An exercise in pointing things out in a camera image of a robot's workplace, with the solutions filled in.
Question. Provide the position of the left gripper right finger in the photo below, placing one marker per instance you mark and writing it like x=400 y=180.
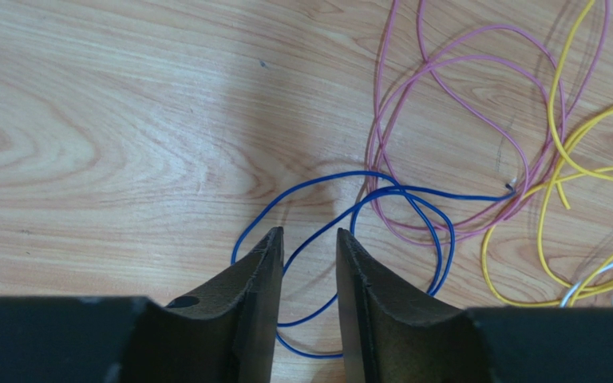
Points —
x=393 y=332

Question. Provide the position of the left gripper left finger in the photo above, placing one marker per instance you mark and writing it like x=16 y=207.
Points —
x=222 y=331

